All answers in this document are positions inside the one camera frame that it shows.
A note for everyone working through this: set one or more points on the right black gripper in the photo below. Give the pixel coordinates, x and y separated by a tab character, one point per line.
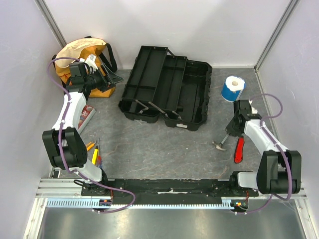
231	127

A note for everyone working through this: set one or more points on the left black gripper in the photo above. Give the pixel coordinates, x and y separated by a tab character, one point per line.
106	84

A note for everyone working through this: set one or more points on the claw hammer red black handle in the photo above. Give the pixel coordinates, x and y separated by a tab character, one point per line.
219	146

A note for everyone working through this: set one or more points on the red black utility knife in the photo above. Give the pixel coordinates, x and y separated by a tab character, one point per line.
238	155

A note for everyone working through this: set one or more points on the black plastic tool box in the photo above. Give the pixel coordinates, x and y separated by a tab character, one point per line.
159	82

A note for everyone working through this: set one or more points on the red blue handled screwdriver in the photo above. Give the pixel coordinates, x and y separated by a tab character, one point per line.
99	160

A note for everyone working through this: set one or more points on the yellow handled screwdriver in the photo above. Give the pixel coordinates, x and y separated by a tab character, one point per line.
95	153

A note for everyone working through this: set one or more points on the black rubber mallet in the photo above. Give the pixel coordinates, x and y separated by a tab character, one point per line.
180	108

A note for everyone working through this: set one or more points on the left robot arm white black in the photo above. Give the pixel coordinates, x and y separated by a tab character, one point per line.
63	143

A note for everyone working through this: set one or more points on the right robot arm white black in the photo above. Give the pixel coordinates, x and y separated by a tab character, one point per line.
279	171

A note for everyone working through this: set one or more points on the blue wrapped paper roll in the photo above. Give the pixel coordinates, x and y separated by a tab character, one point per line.
233	88

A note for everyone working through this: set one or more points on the yellow canvas tote bag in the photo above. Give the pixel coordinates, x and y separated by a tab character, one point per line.
74	75

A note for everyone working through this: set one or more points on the red small box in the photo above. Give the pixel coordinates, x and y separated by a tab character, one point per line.
86	115

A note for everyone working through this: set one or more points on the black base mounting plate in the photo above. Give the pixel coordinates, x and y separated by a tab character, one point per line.
170	191

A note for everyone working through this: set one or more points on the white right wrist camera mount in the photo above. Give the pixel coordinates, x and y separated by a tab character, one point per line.
253	110

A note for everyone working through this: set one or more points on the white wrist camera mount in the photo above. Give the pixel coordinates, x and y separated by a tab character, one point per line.
253	110
89	61

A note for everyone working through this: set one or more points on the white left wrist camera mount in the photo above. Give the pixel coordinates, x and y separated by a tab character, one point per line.
89	61

